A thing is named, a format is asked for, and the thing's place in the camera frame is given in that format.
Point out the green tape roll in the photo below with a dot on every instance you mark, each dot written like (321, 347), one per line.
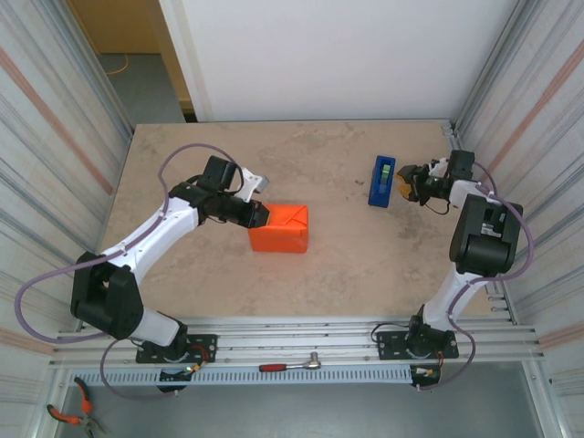
(385, 173)

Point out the orange wrapping paper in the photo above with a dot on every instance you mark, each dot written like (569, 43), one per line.
(283, 232)

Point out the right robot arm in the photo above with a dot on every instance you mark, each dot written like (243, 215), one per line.
(483, 246)

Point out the blue tape dispenser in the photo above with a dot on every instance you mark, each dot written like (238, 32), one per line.
(376, 194)

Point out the yellow power connector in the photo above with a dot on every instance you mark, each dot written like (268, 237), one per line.
(430, 373)
(195, 368)

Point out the yellow wooden door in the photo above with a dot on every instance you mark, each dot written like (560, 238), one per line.
(118, 27)

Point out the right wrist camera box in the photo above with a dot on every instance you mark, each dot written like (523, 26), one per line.
(440, 168)

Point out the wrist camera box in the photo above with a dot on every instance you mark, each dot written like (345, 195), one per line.
(251, 180)
(440, 168)

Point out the aluminium side rail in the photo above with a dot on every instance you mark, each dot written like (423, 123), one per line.
(455, 139)

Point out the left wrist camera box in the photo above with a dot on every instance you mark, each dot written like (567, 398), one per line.
(251, 180)

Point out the aluminium rail frame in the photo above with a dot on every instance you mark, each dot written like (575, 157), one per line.
(296, 340)

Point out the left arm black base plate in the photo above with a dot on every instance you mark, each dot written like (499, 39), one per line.
(205, 342)

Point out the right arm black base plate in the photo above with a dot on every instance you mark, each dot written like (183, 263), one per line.
(388, 342)

